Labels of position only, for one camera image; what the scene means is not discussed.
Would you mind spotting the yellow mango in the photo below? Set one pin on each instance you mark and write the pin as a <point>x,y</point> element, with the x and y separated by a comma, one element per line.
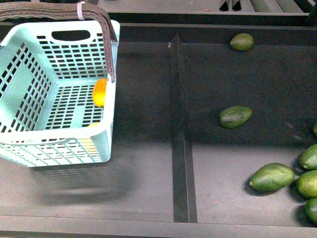
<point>99,92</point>

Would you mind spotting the yellow lemon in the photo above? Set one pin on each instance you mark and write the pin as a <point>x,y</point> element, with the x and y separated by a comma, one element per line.
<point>88,145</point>

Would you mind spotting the light blue plastic basket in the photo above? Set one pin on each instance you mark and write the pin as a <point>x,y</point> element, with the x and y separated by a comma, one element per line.
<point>47,74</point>

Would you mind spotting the brown basket handle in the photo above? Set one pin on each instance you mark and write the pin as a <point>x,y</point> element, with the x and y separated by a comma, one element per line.
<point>66,11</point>

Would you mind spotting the black shelf divider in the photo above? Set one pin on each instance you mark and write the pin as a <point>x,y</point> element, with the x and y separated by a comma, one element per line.
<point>183,179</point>

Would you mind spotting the green avocado middle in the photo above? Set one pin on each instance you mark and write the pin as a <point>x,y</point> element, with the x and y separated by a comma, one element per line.
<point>235,116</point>

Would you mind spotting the green avocado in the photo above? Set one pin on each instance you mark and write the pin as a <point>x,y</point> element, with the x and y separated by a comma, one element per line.
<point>242,42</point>
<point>235,116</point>
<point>272,177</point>

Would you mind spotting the green avocado top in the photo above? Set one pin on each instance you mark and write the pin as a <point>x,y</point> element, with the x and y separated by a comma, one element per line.
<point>242,42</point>

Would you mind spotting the green avocado lower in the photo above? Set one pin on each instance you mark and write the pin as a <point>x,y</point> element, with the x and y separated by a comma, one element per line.
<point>272,177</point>

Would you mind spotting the white zip tie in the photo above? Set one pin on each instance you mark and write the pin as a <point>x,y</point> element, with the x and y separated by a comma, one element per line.
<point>80,10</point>

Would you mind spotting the green lime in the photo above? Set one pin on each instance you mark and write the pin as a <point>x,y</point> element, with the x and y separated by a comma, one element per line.
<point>308,158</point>
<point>307,184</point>

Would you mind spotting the green lime lower right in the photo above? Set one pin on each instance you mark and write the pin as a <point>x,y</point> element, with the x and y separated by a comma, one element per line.
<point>307,184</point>

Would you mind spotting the green avocado corner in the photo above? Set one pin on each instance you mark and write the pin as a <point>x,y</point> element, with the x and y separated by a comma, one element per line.
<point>311,210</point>

